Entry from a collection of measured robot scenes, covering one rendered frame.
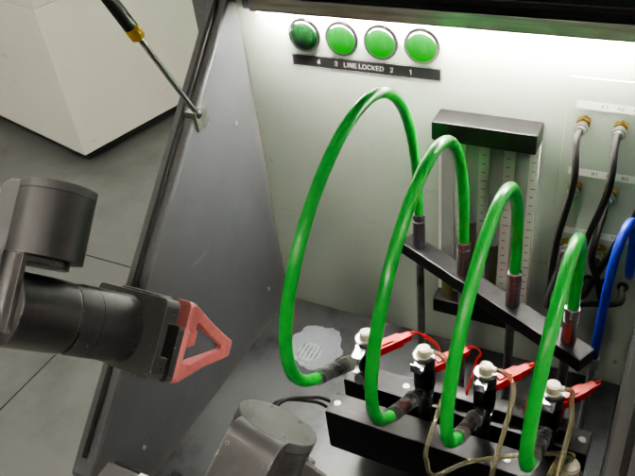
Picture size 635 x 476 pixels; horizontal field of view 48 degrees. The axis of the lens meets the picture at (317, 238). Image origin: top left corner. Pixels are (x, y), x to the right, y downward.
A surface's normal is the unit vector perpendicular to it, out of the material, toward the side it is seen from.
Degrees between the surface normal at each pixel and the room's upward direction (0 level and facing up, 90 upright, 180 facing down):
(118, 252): 0
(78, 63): 90
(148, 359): 46
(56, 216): 52
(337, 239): 90
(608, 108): 90
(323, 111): 90
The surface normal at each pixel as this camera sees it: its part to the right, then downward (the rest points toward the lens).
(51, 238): 0.47, -0.10
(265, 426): 0.42, -0.90
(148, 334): -0.64, -0.23
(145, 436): 0.89, 0.20
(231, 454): -0.27, -0.11
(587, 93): -0.45, 0.58
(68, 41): 0.75, 0.33
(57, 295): 0.74, -0.46
